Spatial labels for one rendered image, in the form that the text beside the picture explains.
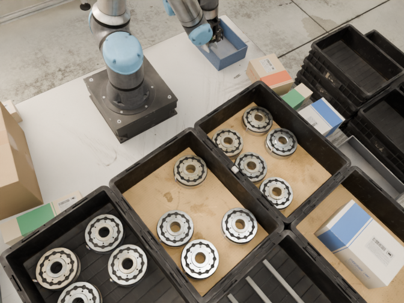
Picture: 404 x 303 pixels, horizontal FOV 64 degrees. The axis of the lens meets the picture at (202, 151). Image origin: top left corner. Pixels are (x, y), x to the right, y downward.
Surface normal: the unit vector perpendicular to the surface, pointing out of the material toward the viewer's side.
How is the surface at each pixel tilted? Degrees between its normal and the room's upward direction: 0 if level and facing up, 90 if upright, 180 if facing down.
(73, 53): 0
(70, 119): 0
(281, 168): 0
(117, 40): 10
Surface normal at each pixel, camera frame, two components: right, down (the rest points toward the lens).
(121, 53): 0.18, -0.33
